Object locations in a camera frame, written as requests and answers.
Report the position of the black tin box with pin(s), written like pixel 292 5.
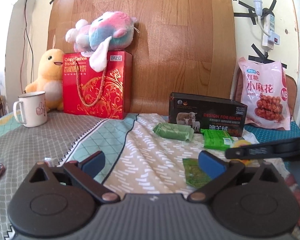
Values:
pixel 215 110

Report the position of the dark green packet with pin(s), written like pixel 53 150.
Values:
pixel 192 172

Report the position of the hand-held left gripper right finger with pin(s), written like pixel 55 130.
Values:
pixel 210 161

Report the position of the white power strip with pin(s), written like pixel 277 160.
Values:
pixel 267 25

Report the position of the yellow duck plush toy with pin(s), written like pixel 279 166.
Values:
pixel 50 75

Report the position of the teal checked cloth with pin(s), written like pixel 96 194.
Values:
pixel 298 130

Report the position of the pastel rainbow plush toy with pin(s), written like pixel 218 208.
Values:
pixel 110 30

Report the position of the red gift box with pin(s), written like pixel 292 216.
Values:
pixel 107 92

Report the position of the small brown candy packet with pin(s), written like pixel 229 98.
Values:
pixel 48 161

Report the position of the yellow jelly cup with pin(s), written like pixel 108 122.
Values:
pixel 242 143

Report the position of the wood grain wall panel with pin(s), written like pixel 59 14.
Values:
pixel 177 42

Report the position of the large pink snack bag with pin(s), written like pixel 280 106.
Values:
pixel 262 92

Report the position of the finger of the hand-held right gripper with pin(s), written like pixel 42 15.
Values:
pixel 260 151

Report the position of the pale green cake packet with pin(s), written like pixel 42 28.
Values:
pixel 172 131

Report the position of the white enamel mug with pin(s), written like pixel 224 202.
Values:
pixel 32 110

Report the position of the bright green snack packet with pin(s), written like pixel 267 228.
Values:
pixel 215 140

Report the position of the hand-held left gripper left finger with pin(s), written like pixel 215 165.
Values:
pixel 96 161

